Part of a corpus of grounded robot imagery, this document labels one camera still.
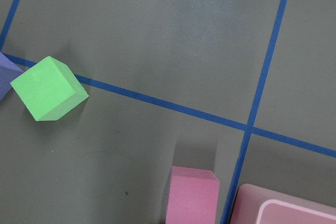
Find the green foam block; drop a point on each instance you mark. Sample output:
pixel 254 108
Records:
pixel 49 90

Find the purple foam block right side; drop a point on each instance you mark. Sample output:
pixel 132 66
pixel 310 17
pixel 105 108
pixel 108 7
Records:
pixel 9 72

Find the pink plastic bin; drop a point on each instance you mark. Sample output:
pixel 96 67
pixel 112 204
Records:
pixel 259 205

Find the pink foam block near bin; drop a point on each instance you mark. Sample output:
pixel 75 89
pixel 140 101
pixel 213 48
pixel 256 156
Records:
pixel 193 196

